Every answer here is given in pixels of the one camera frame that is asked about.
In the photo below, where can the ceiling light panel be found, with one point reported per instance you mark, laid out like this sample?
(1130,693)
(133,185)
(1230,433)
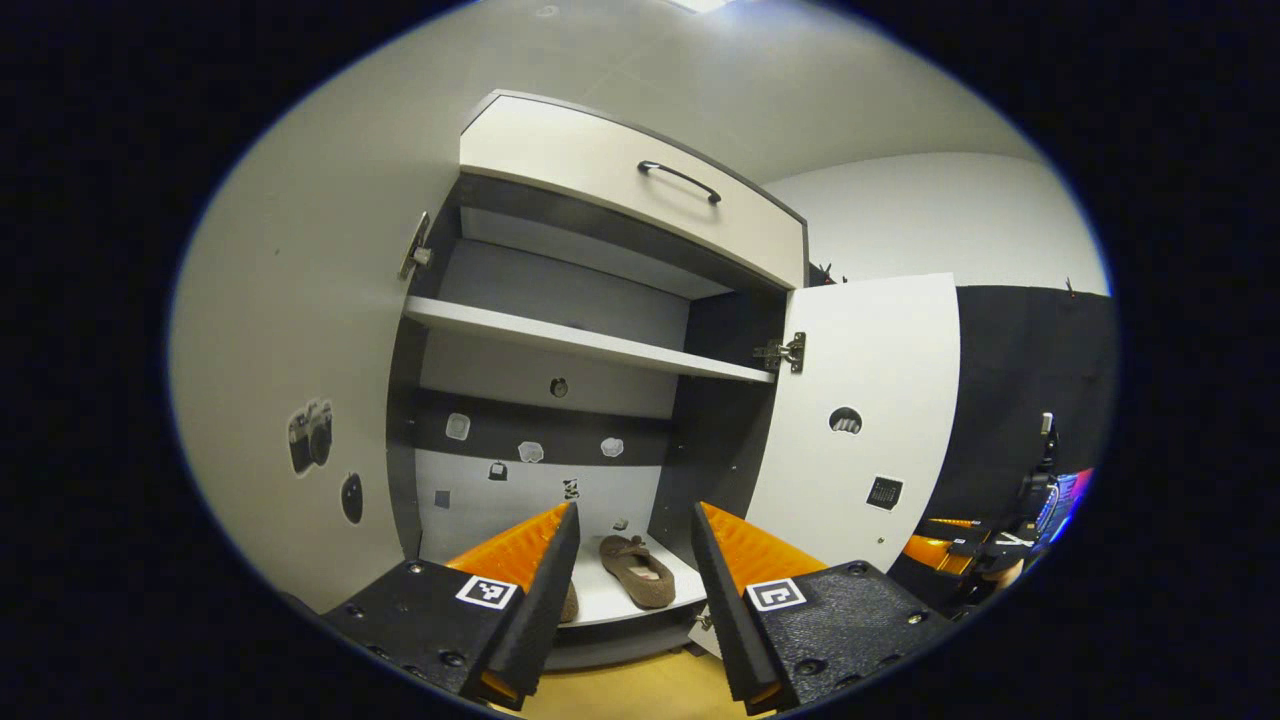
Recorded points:
(700,4)

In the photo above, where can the white cabinet drawer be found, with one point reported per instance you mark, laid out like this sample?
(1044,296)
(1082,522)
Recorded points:
(560,150)

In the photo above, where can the white cabinet shelf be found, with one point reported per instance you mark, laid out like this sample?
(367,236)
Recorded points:
(560,335)

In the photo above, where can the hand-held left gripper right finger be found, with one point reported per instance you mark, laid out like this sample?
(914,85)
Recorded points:
(725,610)

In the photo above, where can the black backdrop cloth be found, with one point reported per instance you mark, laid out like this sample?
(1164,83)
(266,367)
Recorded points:
(1020,380)

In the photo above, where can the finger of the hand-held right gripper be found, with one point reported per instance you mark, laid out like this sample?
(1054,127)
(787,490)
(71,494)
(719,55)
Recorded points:
(925,552)
(955,524)

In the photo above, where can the computer monitor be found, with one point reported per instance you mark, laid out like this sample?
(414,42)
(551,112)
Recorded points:
(1070,500)

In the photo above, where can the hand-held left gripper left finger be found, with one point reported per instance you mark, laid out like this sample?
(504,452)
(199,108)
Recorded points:
(545,610)

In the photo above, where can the metal door hinge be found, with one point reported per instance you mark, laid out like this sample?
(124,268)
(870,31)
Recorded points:
(415,250)
(782,352)

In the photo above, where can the brown fuzzy shoe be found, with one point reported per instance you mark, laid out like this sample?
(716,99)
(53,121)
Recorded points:
(570,603)
(640,575)

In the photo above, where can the white grey shoe cabinet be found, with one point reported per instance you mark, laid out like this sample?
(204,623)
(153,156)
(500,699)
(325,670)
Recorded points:
(540,510)

